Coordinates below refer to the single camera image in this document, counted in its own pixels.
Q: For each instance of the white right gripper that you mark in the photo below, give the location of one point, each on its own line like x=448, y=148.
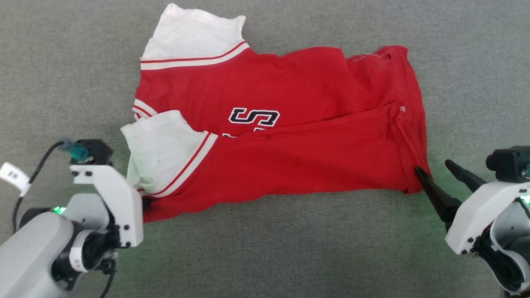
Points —
x=472, y=219

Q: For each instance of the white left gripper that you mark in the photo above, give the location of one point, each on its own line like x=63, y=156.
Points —
x=122, y=207

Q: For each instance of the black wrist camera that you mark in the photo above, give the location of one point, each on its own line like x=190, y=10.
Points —
x=97, y=151
x=509, y=163

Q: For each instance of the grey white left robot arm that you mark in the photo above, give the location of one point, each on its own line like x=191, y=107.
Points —
x=33, y=248

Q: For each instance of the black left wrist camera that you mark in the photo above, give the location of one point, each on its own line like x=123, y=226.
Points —
x=97, y=151

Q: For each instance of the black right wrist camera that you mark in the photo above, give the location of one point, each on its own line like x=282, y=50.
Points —
x=509, y=163

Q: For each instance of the red and white basketball jersey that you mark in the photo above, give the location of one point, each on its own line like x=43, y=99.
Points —
x=298, y=161

